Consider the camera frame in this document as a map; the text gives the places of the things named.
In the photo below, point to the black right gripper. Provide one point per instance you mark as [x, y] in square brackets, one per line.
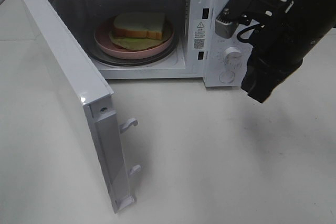
[266, 66]

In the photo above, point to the round white door button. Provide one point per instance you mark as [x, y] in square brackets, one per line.
[227, 76]

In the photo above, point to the white microwave knob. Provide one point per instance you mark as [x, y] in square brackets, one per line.
[232, 56]

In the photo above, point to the sandwich with white bread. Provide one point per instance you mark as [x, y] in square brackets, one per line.
[139, 25]

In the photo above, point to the pink plate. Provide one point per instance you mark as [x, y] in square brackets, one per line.
[131, 48]

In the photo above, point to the white microwave door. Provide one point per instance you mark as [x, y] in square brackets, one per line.
[85, 97]

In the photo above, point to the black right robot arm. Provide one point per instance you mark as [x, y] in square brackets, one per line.
[308, 22]

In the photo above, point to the glass microwave turntable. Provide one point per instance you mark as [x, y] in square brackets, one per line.
[102, 57]

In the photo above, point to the white microwave oven body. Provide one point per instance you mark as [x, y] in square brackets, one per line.
[198, 54]

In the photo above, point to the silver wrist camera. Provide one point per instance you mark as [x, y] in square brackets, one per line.
[243, 12]

